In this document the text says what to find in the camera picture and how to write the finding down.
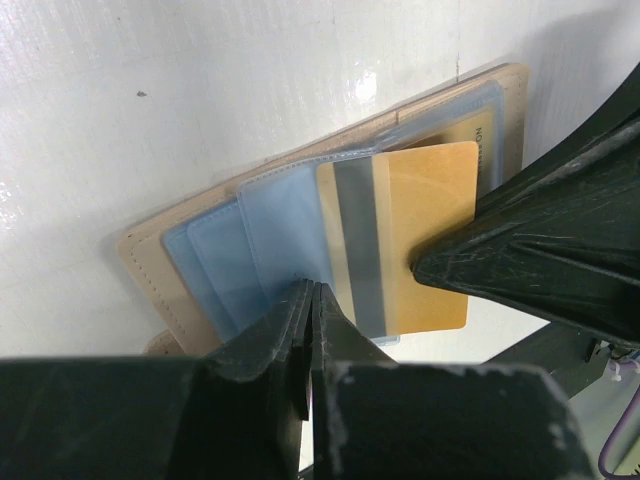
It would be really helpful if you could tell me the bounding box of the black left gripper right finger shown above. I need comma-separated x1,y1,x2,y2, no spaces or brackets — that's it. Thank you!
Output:
311,284,594,479

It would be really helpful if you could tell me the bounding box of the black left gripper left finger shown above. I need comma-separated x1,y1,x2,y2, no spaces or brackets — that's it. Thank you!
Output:
1,280,313,479

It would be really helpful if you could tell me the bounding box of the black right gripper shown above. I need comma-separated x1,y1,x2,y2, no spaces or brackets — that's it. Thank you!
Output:
409,0,640,401

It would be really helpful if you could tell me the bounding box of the gold card in wallet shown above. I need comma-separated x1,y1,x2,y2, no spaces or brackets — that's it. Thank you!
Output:
423,106,503,197

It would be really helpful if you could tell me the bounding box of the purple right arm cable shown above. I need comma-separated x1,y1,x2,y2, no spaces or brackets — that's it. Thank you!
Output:
597,409,640,480

